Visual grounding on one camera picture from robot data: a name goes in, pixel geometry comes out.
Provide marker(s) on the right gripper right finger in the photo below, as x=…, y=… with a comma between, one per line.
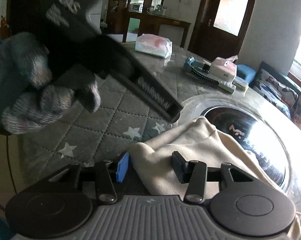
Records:
x=193, y=173

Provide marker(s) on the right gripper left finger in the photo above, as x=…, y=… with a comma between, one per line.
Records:
x=106, y=174

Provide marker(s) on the grey gloved hand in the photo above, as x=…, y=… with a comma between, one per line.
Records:
x=29, y=97

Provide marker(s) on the white refrigerator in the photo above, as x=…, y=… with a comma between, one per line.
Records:
x=94, y=16

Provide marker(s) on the dark wooden cabinet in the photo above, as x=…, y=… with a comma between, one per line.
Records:
x=144, y=17

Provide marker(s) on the round table hotplate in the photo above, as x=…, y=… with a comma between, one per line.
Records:
x=243, y=122

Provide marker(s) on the flat white box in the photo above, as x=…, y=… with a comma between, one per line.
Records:
x=229, y=87

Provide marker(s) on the green white packet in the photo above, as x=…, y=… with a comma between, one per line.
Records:
x=241, y=83

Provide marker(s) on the pink tissue pack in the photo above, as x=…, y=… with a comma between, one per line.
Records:
x=154, y=45

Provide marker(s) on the blue sofa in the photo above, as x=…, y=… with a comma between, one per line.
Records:
x=249, y=75

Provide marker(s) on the left butterfly cushion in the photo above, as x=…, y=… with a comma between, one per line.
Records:
x=278, y=94

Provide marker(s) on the dark wooden door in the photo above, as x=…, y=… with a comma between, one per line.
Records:
x=220, y=28

